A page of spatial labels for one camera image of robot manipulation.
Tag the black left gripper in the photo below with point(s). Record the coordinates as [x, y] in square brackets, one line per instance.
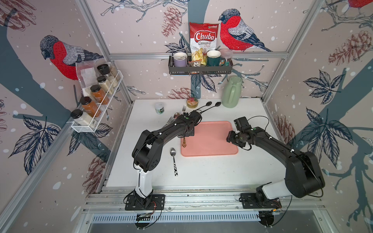
[192, 134]

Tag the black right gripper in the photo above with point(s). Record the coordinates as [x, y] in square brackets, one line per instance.
[229, 138]

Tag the silver spoon cow-pattern handle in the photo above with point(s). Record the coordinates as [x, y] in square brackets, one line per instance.
[173, 154]

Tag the silver fork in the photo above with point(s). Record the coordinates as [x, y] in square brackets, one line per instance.
[170, 120]

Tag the gold fork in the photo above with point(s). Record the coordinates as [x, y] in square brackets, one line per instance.
[184, 142]

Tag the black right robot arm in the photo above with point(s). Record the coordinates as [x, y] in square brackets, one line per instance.
[303, 174]

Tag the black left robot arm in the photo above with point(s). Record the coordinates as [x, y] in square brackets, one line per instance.
[148, 149]

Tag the black spoon near tin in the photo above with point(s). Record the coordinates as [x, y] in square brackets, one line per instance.
[206, 105]

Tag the black spoon near jug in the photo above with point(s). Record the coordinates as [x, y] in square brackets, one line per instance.
[216, 105]

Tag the yellow round tin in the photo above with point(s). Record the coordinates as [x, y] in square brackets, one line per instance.
[192, 102]

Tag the pink plastic tray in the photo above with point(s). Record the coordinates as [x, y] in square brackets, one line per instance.
[210, 140]

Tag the green plastic jug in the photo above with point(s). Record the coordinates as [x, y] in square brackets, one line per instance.
[232, 92]

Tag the purple mug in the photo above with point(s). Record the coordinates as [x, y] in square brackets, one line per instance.
[180, 59]

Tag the dark green mug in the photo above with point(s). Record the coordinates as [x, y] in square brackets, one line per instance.
[214, 59]

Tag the clear pink lidded jar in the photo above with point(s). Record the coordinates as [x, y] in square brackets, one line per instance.
[227, 54]

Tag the red Chuba chips bag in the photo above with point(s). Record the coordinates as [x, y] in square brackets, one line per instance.
[203, 38]

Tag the orange spice jar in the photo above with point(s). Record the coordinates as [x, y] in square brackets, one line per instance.
[90, 107]
[99, 94]

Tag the beige spice jar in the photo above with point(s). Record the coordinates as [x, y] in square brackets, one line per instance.
[105, 85]

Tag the spice jar rear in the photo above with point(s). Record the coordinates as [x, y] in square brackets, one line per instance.
[104, 70]

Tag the clear acrylic spice rack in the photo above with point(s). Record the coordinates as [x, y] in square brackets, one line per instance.
[86, 129]

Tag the white spice jar front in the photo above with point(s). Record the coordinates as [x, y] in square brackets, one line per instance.
[83, 118]

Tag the clear plastic bag in rack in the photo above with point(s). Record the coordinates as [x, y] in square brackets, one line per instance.
[87, 75]

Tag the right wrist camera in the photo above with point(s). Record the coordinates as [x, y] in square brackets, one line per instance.
[242, 124]

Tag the black wire wall shelf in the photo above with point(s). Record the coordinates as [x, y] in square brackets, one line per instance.
[202, 70]

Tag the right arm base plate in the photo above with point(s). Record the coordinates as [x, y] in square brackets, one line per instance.
[258, 201]

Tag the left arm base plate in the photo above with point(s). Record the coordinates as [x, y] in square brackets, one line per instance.
[136, 203]

